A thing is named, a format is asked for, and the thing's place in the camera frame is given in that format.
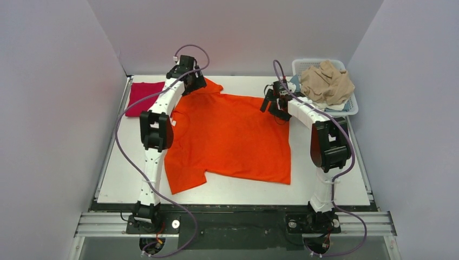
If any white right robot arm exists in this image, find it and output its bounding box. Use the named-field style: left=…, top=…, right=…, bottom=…
left=260, top=80, right=351, bottom=232

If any folded red t-shirt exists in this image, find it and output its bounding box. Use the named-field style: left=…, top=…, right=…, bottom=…
left=125, top=81, right=166, bottom=118

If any blue garment in basket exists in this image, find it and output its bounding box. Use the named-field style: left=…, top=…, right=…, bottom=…
left=288, top=75, right=301, bottom=92

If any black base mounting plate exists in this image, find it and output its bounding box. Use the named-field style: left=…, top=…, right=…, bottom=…
left=89, top=203, right=379, bottom=251

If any white garment in basket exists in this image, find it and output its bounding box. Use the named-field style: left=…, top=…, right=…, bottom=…
left=314, top=102, right=349, bottom=112

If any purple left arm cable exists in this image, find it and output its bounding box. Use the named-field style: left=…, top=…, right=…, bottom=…
left=114, top=44, right=211, bottom=258

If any beige crumpled t-shirt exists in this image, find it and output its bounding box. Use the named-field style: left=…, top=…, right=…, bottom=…
left=300, top=60, right=355, bottom=105

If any orange t-shirt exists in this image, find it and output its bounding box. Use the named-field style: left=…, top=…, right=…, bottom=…
left=164, top=80, right=291, bottom=194

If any white plastic laundry basket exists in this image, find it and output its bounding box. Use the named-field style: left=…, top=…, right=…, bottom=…
left=292, top=58, right=358, bottom=116

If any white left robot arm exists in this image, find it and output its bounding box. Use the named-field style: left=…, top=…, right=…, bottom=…
left=133, top=55, right=206, bottom=233

